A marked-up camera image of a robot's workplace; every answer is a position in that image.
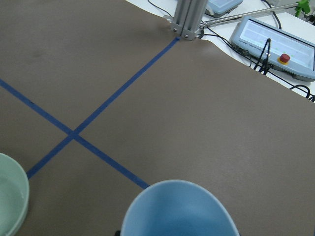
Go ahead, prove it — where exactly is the grey teach pendant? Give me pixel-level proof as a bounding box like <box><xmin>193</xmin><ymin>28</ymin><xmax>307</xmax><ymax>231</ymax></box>
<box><xmin>231</xmin><ymin>17</ymin><xmax>315</xmax><ymax>82</ymax></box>
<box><xmin>205</xmin><ymin>0</ymin><xmax>243</xmax><ymax>18</ymax></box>

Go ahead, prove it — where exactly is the green ceramic bowl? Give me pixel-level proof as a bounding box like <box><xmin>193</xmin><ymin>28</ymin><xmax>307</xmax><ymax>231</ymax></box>
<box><xmin>0</xmin><ymin>153</ymin><xmax>30</xmax><ymax>236</ymax></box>

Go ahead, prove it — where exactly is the light blue plastic cup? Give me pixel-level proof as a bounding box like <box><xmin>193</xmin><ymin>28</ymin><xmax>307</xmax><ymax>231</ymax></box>
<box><xmin>120</xmin><ymin>179</ymin><xmax>239</xmax><ymax>236</ymax></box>

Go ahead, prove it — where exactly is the aluminium frame post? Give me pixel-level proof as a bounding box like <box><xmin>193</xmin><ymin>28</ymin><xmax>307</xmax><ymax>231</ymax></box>
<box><xmin>164</xmin><ymin>0</ymin><xmax>208</xmax><ymax>40</ymax></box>

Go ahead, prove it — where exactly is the black cable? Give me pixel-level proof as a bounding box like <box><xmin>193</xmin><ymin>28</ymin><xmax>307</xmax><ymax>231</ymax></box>
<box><xmin>250</xmin><ymin>38</ymin><xmax>275</xmax><ymax>75</ymax></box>

